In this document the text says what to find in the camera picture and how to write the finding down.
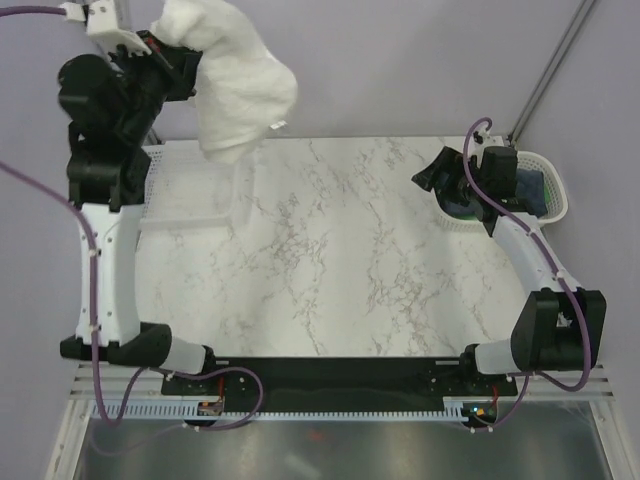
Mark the aluminium extrusion rail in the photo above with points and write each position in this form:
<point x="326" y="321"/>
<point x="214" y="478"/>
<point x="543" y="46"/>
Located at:
<point x="114" y="381"/>

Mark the right aluminium frame post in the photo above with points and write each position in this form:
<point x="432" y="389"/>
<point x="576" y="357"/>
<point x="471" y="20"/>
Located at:
<point x="571" y="33"/>

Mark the left white plastic basket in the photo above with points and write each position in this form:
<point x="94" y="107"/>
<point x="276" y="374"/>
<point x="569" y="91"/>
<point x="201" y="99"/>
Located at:
<point x="183" y="190"/>

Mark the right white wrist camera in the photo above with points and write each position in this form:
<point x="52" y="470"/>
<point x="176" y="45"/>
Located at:
<point x="483" y="139"/>

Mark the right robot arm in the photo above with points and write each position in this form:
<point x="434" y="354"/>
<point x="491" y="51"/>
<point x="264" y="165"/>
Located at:
<point x="561" y="323"/>

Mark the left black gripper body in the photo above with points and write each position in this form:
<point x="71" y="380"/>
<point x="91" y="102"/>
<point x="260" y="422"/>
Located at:
<point x="164" y="79"/>

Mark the dark blue towel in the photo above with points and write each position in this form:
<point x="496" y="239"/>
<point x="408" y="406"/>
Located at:
<point x="530" y="193"/>

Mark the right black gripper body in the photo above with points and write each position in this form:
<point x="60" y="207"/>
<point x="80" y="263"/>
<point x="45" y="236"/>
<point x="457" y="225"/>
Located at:
<point x="459" y="187"/>

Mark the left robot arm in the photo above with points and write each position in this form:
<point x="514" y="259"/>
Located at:
<point x="112" y="103"/>

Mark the right white plastic basket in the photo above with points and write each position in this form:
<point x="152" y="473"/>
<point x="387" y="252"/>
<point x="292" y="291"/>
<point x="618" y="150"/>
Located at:
<point x="557" y="203"/>

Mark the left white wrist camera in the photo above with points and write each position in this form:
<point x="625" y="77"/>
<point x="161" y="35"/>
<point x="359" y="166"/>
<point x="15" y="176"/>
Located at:
<point x="99" y="19"/>

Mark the white towel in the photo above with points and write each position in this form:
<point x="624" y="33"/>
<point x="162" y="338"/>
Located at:
<point x="242" y="89"/>

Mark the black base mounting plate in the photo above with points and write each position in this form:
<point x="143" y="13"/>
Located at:
<point x="366" y="383"/>

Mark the white plastic basket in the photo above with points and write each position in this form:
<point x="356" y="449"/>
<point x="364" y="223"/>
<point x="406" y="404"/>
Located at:
<point x="183" y="190"/>
<point x="557" y="203"/>

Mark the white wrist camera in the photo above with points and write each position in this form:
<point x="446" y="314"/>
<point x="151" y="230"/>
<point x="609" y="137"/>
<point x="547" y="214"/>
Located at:
<point x="99" y="19"/>
<point x="483" y="139"/>

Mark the white slotted cable duct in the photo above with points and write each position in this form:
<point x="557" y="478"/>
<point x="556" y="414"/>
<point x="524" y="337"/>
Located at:
<point x="194" y="410"/>

